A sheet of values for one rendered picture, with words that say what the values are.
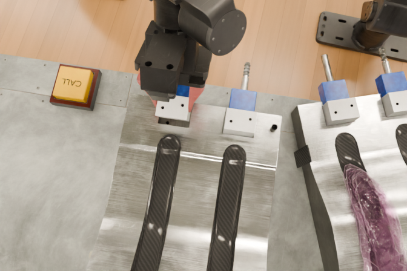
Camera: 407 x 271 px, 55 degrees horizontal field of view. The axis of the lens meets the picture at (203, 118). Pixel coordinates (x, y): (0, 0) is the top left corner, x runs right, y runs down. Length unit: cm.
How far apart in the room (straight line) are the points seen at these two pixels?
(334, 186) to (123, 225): 35
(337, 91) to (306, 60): 12
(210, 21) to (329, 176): 37
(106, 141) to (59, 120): 10
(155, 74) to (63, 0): 48
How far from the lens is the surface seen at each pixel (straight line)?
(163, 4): 49
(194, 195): 63
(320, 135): 71
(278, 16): 85
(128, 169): 65
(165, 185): 64
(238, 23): 46
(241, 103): 65
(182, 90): 62
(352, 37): 85
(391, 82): 77
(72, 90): 76
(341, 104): 71
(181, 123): 68
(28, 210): 78
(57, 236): 76
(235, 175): 64
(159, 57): 46
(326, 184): 68
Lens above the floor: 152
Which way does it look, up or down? 74 degrees down
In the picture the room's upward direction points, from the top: straight up
